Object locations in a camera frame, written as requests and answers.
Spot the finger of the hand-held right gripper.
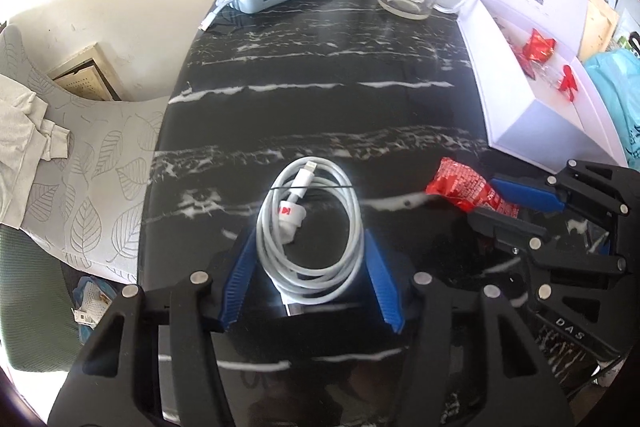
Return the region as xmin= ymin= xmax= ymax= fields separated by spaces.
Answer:
xmin=491 ymin=160 xmax=633 ymax=220
xmin=467 ymin=209 xmax=626 ymax=288

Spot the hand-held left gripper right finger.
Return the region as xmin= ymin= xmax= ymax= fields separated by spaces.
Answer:
xmin=362 ymin=229 xmax=571 ymax=427

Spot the tan pouch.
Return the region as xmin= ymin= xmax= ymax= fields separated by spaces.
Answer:
xmin=580 ymin=0 xmax=618 ymax=62

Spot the red snack packet white print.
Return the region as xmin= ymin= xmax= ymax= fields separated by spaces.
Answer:
xmin=427 ymin=157 xmax=521 ymax=218

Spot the short white charging cable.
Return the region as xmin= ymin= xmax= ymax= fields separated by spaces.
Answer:
xmin=200 ymin=0 xmax=226 ymax=32

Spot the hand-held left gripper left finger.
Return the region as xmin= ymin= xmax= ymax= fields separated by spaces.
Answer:
xmin=47 ymin=234 xmax=258 ymax=427

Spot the teal plastic bag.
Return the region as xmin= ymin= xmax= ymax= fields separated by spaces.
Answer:
xmin=585 ymin=49 xmax=640 ymax=168

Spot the blue and white wrapper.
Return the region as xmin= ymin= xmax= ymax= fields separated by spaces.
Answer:
xmin=72 ymin=277 xmax=113 ymax=338

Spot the small red fan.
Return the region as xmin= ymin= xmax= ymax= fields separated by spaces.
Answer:
xmin=557 ymin=64 xmax=581 ymax=100

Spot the leaf pattern chair cushion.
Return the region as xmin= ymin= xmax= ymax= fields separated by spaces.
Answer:
xmin=0 ymin=24 xmax=171 ymax=285

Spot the wooden frame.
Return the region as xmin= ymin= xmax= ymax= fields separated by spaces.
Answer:
xmin=47 ymin=44 xmax=123 ymax=102

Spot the beige garment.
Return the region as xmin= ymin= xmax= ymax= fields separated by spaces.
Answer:
xmin=0 ymin=74 xmax=71 ymax=228

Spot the green chair seat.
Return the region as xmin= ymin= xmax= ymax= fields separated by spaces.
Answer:
xmin=0 ymin=227 xmax=83 ymax=370

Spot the red yellow snack packet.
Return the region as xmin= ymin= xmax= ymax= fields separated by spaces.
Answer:
xmin=515 ymin=28 xmax=557 ymax=65

